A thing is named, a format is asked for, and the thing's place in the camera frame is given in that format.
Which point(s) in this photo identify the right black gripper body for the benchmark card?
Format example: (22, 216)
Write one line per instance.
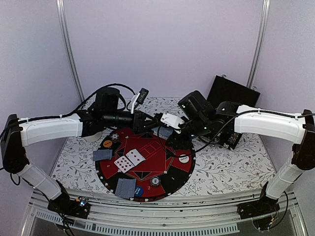
(198, 127)

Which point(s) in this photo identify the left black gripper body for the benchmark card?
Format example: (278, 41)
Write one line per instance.
(111, 118)

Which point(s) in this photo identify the blue playing card deck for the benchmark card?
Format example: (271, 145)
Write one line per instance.
(165, 133)

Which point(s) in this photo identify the orange big blind button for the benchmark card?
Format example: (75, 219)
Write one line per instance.
(107, 143)

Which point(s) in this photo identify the white dealer button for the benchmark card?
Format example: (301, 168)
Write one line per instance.
(184, 158)

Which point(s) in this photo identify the face-up red diamonds card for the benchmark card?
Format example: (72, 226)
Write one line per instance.
(124, 164)

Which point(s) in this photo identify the small poker chip stack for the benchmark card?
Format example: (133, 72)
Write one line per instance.
(155, 182)

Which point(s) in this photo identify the blue small blind button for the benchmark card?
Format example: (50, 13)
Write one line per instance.
(138, 191)

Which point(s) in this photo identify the face-down card front seat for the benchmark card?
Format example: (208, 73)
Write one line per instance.
(119, 193)

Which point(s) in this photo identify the face-down card seat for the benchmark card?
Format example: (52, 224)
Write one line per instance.
(108, 154)
(119, 193)

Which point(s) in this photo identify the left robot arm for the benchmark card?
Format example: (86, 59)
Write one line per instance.
(20, 133)

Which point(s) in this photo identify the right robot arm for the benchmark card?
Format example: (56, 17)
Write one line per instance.
(228, 118)

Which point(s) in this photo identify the cream ceramic cup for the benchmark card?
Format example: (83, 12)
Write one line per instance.
(93, 138)

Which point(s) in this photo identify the black poker chip case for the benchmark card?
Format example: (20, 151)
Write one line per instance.
(225, 90)

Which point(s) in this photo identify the round red black poker mat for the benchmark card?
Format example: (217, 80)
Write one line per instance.
(160, 161)

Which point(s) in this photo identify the chip row outer right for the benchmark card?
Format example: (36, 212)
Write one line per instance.
(233, 140)

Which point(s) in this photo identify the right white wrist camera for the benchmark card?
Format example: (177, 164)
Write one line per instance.
(171, 120)

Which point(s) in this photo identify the chrome case handle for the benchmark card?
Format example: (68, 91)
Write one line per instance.
(215, 141)

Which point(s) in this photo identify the aluminium front rail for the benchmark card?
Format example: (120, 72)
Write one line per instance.
(214, 215)

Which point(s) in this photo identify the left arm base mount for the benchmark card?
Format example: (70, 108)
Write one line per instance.
(64, 205)

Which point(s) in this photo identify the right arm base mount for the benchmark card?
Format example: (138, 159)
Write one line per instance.
(262, 206)

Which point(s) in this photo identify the left aluminium frame post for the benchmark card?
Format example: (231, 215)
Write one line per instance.
(68, 48)

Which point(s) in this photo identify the aluminium frame post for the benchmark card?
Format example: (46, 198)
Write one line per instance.
(68, 48)
(259, 43)

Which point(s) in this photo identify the right aluminium frame post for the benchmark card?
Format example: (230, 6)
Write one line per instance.
(259, 43)

